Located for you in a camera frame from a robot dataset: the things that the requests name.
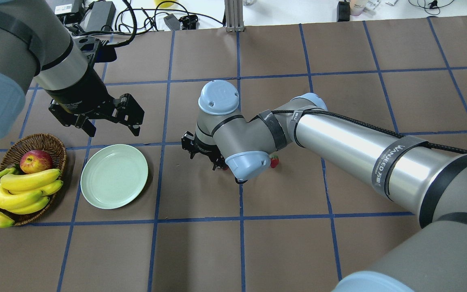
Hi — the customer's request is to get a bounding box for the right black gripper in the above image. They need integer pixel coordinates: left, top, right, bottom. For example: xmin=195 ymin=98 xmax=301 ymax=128
xmin=181 ymin=131 xmax=227 ymax=171

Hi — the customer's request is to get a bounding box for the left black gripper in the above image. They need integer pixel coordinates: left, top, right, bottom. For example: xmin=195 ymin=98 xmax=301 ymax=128
xmin=48 ymin=67 xmax=145 ymax=138

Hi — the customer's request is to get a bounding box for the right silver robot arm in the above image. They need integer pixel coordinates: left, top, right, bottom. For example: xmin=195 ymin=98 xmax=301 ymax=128
xmin=181 ymin=80 xmax=467 ymax=292

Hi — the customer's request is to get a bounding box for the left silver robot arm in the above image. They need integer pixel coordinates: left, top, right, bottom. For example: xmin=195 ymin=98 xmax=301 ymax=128
xmin=0 ymin=0 xmax=144 ymax=139

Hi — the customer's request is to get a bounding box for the light green plate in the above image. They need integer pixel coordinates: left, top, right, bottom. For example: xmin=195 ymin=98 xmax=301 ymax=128
xmin=80 ymin=144 xmax=149 ymax=210

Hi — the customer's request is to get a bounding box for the red apple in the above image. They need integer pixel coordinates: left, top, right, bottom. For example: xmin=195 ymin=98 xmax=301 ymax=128
xmin=19 ymin=149 xmax=53 ymax=174

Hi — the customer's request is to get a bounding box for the strawberry bottom right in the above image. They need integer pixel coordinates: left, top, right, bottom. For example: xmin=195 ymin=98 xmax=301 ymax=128
xmin=270 ymin=154 xmax=280 ymax=169

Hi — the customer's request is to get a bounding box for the wicker basket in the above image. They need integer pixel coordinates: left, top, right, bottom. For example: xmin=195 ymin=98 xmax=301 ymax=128
xmin=0 ymin=133 xmax=67 ymax=227

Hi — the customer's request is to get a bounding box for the black power adapter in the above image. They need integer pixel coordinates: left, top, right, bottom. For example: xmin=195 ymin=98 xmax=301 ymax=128
xmin=81 ymin=0 xmax=116 ymax=32

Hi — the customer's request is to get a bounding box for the yellow banana bunch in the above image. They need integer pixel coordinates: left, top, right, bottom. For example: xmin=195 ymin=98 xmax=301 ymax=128
xmin=0 ymin=168 xmax=64 ymax=228

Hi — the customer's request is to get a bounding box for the aluminium frame post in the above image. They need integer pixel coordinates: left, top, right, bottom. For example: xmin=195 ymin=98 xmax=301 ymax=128
xmin=224 ymin=0 xmax=245 ymax=32

